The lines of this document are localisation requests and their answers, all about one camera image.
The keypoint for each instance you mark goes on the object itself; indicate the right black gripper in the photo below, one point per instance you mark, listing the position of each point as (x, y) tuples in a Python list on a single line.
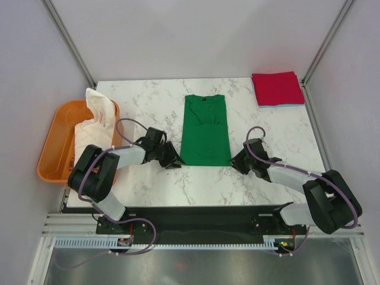
[(236, 161)]

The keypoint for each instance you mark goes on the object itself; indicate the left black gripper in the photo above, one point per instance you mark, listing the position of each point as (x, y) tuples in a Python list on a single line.
[(173, 160)]

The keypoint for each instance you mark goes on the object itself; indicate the green t shirt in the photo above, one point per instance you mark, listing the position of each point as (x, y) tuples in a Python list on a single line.
[(205, 137)]

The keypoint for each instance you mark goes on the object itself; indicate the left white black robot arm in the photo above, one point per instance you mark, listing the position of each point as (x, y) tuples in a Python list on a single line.
[(94, 173)]

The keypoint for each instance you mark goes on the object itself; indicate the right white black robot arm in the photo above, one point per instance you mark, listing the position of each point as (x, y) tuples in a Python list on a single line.
[(330, 204)]

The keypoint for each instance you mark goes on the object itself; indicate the white crumpled t shirt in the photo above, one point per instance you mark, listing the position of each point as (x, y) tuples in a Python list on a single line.
[(100, 128)]

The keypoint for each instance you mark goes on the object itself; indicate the folded light blue t shirt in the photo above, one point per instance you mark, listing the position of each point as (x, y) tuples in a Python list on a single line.
[(278, 94)]

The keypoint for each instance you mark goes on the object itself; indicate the folded red t shirt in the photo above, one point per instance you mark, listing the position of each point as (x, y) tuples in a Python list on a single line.
[(283, 76)]

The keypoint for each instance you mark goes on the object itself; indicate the orange plastic basket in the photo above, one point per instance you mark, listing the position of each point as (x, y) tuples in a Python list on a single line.
[(57, 158)]

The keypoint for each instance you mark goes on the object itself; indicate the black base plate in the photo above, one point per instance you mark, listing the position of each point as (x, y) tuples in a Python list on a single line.
[(140, 213)]

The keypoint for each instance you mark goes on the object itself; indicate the white slotted cable duct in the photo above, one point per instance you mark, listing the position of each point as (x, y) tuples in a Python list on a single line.
[(119, 243)]

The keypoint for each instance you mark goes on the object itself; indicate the aluminium frame rail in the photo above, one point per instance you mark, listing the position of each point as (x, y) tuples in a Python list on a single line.
[(86, 225)]

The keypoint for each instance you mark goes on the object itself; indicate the right aluminium corner post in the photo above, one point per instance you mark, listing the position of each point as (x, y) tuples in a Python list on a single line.
[(328, 39)]

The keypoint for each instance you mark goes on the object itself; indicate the aluminium corner post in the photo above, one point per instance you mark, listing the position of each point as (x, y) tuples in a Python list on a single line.
[(69, 42), (328, 39)]

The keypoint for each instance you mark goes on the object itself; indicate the left aluminium corner post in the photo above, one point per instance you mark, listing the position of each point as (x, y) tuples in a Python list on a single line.
[(69, 42)]

